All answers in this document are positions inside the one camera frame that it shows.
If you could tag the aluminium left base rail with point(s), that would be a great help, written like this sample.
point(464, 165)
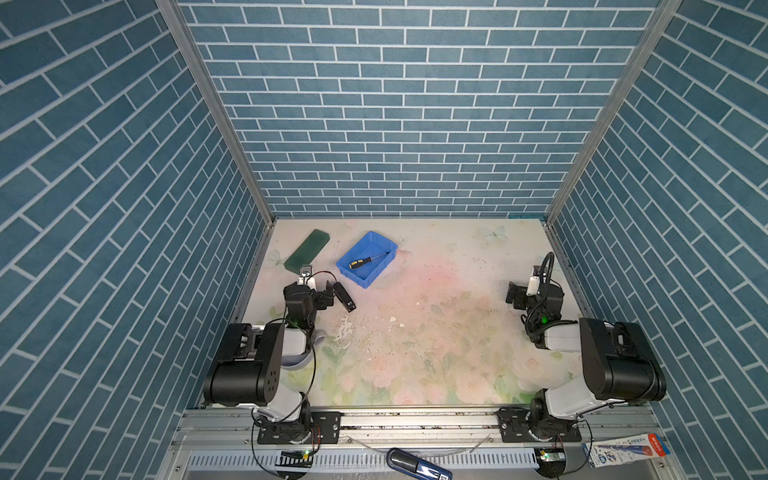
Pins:
point(252, 275)

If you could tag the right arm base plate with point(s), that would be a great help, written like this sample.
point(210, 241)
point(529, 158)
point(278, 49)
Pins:
point(521, 425)

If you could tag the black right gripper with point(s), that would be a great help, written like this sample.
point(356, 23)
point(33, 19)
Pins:
point(519, 303)

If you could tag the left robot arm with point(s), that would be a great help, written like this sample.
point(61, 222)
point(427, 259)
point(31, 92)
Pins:
point(246, 368)

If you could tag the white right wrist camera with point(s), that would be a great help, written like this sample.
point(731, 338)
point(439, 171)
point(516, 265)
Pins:
point(534, 282)

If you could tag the red white blue packet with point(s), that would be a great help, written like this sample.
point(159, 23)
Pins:
point(625, 450)

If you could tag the aluminium front frame rail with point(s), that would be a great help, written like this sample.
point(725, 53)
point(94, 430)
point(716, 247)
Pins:
point(487, 442)

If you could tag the aluminium left rear corner post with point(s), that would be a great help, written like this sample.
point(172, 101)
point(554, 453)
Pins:
point(180, 31)

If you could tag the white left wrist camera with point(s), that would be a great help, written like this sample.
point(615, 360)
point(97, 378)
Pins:
point(305, 274)

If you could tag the dark green rectangular sponge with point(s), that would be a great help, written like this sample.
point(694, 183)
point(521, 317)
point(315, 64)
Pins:
point(307, 251)

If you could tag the aluminium corner post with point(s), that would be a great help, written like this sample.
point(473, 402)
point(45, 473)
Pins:
point(657, 24)
point(180, 31)

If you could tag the aluminium right rear corner post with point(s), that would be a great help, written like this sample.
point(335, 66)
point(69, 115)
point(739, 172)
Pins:
point(657, 24)

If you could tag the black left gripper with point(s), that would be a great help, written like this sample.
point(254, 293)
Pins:
point(320, 301)

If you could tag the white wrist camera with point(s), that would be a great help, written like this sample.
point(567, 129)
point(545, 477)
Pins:
point(534, 282)
point(305, 274)

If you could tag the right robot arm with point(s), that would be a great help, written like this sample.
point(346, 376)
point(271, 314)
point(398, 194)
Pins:
point(617, 363)

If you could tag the black yellow screwdriver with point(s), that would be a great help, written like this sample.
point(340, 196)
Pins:
point(358, 263)

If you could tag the blue plastic bin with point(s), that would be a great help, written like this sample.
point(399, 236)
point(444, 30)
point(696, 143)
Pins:
point(370, 244)

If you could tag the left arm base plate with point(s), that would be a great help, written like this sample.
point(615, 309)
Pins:
point(298, 427)

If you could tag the blue black handheld device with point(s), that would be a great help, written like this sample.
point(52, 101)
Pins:
point(415, 467)

